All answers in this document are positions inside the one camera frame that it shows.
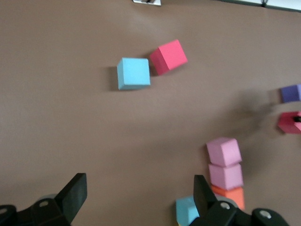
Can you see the red foam cube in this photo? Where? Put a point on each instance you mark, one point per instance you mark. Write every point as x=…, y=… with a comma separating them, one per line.
x=171, y=56

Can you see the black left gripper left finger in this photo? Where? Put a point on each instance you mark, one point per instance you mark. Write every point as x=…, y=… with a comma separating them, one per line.
x=47, y=212

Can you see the pink foam cube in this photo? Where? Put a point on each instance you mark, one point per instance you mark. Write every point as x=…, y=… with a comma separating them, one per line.
x=223, y=151
x=225, y=176

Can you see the white office desk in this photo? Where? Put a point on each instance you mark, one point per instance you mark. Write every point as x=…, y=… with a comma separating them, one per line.
x=287, y=3

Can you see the purple foam cube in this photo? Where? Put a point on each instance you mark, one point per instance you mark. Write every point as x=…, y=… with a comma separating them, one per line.
x=291, y=94

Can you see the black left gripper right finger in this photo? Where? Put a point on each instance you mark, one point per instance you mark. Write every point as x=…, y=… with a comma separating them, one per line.
x=223, y=214

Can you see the small metal bracket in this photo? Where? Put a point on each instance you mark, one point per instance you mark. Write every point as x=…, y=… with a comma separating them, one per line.
x=158, y=2

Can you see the light blue foam cube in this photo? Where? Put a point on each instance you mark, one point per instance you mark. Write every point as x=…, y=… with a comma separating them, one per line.
x=134, y=73

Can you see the crimson foam cube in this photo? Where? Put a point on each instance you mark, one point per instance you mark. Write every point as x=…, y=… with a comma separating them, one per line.
x=287, y=124

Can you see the brown table cover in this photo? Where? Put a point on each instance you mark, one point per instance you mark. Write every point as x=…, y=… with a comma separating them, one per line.
x=70, y=117

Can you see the orange foam cube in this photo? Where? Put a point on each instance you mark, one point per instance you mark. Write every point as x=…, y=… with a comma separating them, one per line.
x=232, y=196

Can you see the teal blue foam cube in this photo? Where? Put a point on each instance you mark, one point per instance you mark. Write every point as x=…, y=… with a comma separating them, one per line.
x=185, y=212

